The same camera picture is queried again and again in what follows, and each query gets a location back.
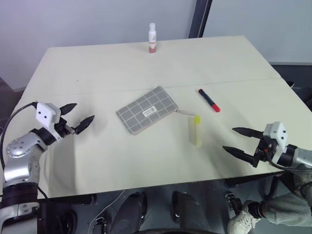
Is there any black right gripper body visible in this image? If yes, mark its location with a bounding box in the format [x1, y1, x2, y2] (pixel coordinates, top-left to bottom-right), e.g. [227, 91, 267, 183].
[253, 138, 277, 168]

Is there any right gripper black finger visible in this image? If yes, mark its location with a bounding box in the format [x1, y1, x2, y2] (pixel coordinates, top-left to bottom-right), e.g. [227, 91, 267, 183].
[222, 145, 256, 166]
[232, 126, 264, 140]

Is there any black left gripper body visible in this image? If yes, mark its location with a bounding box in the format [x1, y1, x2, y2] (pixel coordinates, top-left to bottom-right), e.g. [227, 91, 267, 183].
[55, 117, 78, 137]

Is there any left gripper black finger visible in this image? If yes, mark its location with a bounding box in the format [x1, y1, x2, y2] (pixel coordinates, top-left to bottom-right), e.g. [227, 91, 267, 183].
[76, 115, 96, 135]
[60, 103, 78, 117]

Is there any grey checked pouch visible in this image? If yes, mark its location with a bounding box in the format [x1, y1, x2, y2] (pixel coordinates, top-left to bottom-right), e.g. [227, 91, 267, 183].
[116, 85, 196, 136]

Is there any black table leg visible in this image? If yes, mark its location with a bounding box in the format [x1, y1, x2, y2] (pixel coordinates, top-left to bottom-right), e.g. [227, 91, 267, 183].
[265, 174, 280, 201]

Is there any yellow highlighter pen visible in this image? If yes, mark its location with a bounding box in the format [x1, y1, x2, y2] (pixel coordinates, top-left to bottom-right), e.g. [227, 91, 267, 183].
[187, 115, 203, 148]

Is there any black marker with red cap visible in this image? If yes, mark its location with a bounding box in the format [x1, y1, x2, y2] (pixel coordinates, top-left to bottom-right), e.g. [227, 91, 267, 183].
[195, 89, 221, 113]

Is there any grey trouser leg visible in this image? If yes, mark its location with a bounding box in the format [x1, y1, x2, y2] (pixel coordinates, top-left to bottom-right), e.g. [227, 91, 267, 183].
[262, 192, 312, 225]

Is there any white sneaker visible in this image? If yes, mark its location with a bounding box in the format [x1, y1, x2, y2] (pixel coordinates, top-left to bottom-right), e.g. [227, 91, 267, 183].
[227, 200, 263, 234]

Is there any dark rounded shape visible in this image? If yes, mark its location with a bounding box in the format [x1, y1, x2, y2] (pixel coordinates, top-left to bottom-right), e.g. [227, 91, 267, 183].
[171, 191, 210, 234]
[111, 192, 148, 234]

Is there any white bottle with red liquid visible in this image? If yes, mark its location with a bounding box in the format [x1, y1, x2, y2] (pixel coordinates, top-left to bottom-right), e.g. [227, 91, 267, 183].
[148, 22, 157, 55]

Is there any dark vertical pillar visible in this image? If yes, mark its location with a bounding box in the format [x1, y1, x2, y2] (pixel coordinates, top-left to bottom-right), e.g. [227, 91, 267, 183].
[188, 0, 212, 39]

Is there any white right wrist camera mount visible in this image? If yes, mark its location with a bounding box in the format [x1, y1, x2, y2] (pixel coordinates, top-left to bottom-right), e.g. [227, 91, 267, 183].
[264, 121, 290, 164]

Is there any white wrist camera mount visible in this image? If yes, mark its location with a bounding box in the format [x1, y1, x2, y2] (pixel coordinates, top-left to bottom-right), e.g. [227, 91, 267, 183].
[264, 121, 290, 164]
[36, 102, 62, 128]

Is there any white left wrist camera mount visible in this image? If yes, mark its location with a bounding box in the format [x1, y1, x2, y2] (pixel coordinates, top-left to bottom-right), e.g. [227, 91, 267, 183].
[36, 102, 62, 128]

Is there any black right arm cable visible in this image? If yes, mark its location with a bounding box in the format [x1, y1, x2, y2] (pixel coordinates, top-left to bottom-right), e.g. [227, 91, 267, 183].
[267, 156, 305, 172]

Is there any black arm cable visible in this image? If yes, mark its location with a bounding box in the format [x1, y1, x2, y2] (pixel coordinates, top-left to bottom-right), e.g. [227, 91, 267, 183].
[267, 156, 305, 172]
[0, 101, 39, 171]

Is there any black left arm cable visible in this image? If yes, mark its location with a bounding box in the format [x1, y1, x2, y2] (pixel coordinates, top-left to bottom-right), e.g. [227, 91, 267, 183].
[0, 101, 39, 171]

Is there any black table frame bar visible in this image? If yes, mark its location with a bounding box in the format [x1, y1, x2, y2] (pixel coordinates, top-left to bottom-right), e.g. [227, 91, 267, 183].
[38, 194, 98, 206]

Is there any thin white floor cable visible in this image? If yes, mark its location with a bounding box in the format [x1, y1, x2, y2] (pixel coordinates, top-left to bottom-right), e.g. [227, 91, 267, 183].
[87, 190, 125, 226]

